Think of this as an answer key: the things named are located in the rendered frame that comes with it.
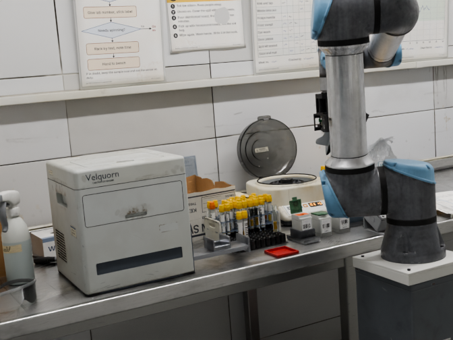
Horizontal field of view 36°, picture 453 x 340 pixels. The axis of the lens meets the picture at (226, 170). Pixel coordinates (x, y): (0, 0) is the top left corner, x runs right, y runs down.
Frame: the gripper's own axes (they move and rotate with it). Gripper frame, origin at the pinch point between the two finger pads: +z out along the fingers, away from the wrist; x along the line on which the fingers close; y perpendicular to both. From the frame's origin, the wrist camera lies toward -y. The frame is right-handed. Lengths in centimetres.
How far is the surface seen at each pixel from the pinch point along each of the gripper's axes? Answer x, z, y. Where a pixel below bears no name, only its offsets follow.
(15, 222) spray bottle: -2, 5, 96
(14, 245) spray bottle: -1, 10, 97
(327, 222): 7.9, 17.0, 11.2
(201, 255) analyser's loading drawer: 16, 17, 54
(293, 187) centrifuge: -14.5, 9.9, 9.4
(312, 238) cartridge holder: 11.5, 19.5, 18.7
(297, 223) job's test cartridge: 8.0, 15.5, 21.2
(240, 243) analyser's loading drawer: 12.4, 16.9, 41.2
